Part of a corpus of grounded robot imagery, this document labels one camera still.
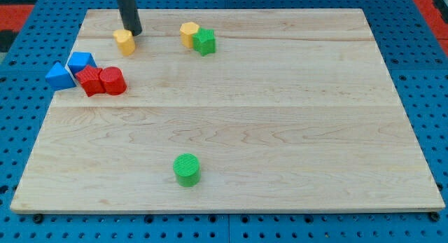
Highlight blue triangle block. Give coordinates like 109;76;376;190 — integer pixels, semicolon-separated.
45;62;76;91

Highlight green cylinder block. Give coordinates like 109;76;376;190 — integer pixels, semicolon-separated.
173;153;201;187

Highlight light wooden board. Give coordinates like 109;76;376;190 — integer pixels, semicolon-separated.
10;8;445;214

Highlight red star block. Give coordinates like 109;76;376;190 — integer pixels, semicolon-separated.
76;64;106;97

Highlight green star block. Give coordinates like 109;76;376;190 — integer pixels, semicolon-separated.
192;27;216;56

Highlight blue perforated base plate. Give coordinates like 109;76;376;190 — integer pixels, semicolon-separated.
1;0;447;242

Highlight blue cube block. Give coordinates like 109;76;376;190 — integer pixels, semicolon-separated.
67;52;97;75

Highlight yellow hexagon block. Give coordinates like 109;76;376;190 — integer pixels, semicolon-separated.
179;22;200;48

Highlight red cylinder block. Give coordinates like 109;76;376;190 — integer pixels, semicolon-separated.
99;67;127;95

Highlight yellow heart block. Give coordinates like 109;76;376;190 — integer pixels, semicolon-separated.
113;29;136;56

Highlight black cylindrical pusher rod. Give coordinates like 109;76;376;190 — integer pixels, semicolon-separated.
116;0;142;36

